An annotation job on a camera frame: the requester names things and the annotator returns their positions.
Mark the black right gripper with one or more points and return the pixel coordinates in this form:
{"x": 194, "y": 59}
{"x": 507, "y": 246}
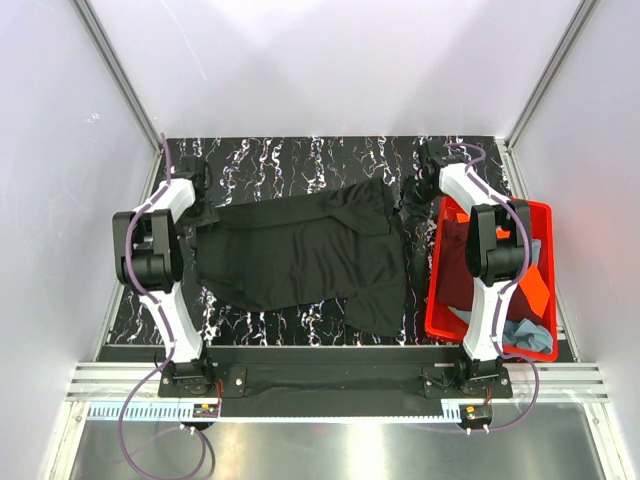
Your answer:
{"x": 409, "y": 203}

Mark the black t shirt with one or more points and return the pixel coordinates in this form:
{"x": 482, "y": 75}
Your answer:
{"x": 335, "y": 244}

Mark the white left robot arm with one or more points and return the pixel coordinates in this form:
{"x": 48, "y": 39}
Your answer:
{"x": 149, "y": 260}

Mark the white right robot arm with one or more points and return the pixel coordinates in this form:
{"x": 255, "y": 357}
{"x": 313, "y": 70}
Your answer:
{"x": 497, "y": 255}

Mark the maroon t shirt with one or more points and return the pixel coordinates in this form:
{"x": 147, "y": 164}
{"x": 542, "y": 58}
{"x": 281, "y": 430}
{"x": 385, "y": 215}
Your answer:
{"x": 455, "y": 284}

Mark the orange t shirt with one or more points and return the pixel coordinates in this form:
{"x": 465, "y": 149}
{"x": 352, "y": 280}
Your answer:
{"x": 530, "y": 298}

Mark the red plastic bin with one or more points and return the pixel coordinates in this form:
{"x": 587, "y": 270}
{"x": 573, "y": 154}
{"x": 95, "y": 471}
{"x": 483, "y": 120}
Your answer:
{"x": 442, "y": 324}

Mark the light blue t shirt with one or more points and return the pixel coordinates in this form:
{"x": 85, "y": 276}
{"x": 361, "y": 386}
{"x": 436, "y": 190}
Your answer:
{"x": 523, "y": 334}

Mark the right orange connector box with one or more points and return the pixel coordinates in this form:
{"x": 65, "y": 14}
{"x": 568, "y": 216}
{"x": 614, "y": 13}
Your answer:
{"x": 477, "y": 413}

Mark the orange connector box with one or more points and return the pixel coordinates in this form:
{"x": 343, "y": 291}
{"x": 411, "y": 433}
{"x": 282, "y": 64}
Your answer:
{"x": 206, "y": 410}
{"x": 477, "y": 413}

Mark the left orange connector box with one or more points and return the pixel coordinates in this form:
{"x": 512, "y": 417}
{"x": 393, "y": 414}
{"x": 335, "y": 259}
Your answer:
{"x": 206, "y": 410}

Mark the right aluminium corner post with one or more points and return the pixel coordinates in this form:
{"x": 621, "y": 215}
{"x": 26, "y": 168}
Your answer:
{"x": 576, "y": 25}

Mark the aluminium corner post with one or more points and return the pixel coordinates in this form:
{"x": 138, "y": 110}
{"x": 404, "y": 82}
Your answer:
{"x": 106, "y": 51}
{"x": 576, "y": 25}

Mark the left aluminium corner post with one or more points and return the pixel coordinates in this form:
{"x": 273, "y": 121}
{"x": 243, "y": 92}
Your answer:
{"x": 106, "y": 51}

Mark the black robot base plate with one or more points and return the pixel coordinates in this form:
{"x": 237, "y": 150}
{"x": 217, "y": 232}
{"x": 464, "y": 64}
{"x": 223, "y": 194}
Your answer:
{"x": 437, "y": 364}

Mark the white slotted cable duct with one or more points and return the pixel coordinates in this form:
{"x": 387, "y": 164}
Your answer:
{"x": 427, "y": 412}

